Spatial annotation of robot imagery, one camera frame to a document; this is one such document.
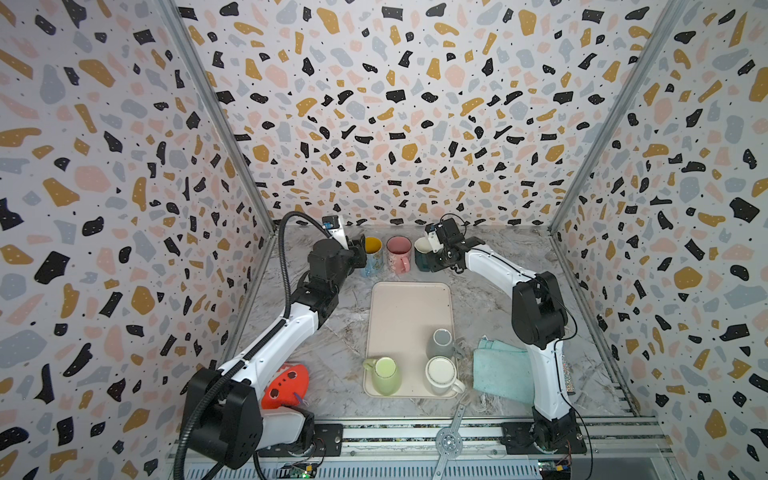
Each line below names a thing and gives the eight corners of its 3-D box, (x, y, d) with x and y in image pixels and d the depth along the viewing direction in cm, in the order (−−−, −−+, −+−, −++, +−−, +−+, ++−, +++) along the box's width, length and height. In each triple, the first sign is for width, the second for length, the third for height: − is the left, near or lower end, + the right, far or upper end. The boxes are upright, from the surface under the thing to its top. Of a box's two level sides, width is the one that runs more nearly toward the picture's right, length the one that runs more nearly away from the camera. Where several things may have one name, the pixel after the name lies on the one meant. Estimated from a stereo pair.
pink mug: (386, 282, 107) (385, 261, 98) (387, 256, 115) (386, 235, 106) (411, 282, 107) (412, 262, 98) (411, 257, 115) (412, 235, 106)
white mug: (425, 394, 83) (427, 385, 76) (424, 366, 87) (426, 356, 81) (459, 394, 83) (464, 385, 76) (456, 367, 88) (460, 356, 81)
